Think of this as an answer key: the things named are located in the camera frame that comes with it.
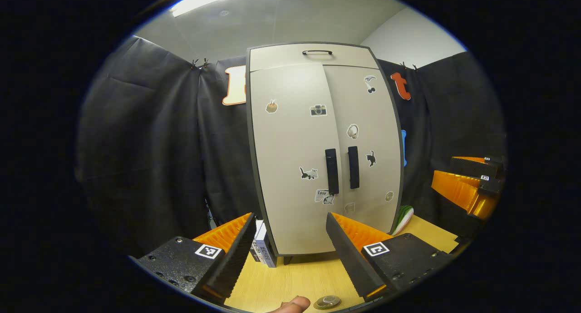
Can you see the green striped white object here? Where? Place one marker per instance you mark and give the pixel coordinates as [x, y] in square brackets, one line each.
[404, 217]

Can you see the white cabinet with grey interior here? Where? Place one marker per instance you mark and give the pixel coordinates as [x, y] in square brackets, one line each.
[288, 260]

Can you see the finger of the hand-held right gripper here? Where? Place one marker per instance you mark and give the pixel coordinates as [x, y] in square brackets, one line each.
[476, 168]
[488, 186]

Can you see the green label clear bottle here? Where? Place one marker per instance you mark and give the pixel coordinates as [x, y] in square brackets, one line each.
[327, 301]

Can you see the white spine book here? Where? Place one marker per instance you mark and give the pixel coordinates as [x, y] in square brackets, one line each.
[263, 249]

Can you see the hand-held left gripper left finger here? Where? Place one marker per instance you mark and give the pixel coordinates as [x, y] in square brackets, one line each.
[236, 258]

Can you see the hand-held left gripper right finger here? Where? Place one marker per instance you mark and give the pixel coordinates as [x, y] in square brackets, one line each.
[352, 258]

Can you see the white cabinet drawer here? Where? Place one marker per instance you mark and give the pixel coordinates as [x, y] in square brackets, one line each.
[272, 56]

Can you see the black backdrop cloth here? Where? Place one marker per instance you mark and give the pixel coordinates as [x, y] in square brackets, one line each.
[150, 136]

